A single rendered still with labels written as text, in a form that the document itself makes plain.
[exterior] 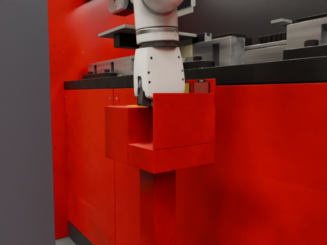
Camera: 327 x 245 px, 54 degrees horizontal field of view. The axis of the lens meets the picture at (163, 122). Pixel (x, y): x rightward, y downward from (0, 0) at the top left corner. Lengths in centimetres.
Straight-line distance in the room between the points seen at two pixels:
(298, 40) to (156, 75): 36
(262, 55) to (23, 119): 86
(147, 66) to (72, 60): 127
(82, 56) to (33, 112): 129
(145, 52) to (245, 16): 107
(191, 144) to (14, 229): 35
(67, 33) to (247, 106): 132
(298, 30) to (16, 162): 65
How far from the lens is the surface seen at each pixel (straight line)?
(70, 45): 186
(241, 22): 165
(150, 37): 61
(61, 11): 188
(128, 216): 125
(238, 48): 97
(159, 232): 74
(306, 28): 81
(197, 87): 71
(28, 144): 60
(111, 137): 73
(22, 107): 59
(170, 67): 63
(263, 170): 72
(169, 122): 60
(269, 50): 119
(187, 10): 115
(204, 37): 105
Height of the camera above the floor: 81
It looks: 5 degrees down
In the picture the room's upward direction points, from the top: straight up
